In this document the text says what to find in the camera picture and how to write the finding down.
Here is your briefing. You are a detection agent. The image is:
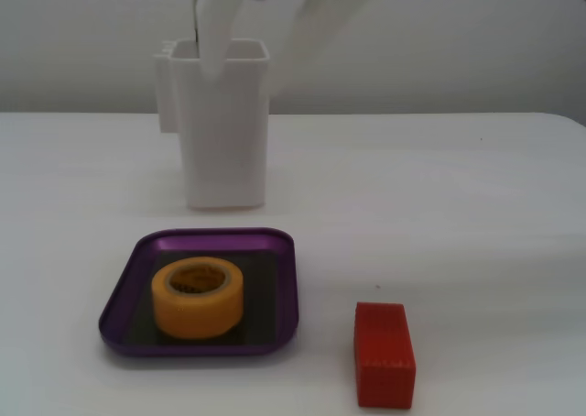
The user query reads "yellow tape roll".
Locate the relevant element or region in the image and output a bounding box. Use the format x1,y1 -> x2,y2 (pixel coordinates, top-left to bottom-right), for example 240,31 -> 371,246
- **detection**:
150,257 -> 244,341

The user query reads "white plastic box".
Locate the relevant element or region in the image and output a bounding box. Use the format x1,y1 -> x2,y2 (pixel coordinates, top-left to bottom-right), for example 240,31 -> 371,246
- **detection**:
153,38 -> 269,212

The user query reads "purple metal tray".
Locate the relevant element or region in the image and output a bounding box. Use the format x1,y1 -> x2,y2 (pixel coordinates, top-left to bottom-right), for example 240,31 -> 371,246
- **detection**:
97,226 -> 300,357

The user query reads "red rectangular block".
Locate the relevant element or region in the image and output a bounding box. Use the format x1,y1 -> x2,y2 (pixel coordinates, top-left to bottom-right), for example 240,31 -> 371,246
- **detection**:
353,301 -> 418,410

